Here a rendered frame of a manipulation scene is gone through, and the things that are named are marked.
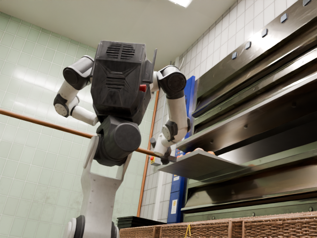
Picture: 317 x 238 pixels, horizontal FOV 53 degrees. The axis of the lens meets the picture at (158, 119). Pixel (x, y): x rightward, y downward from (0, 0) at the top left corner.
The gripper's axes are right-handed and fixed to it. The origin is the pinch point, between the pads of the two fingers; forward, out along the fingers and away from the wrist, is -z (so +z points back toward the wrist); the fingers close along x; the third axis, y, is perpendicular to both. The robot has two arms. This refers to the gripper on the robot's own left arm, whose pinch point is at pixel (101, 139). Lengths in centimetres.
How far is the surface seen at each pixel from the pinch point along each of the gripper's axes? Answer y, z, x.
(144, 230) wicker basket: 32, 11, 48
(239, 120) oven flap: 72, 35, -19
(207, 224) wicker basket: 39, 69, 47
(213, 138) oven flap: 73, 3, -19
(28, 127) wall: -56, -115, -35
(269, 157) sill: 86, 44, 3
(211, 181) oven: 80, -10, 7
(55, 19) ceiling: -60, -92, -142
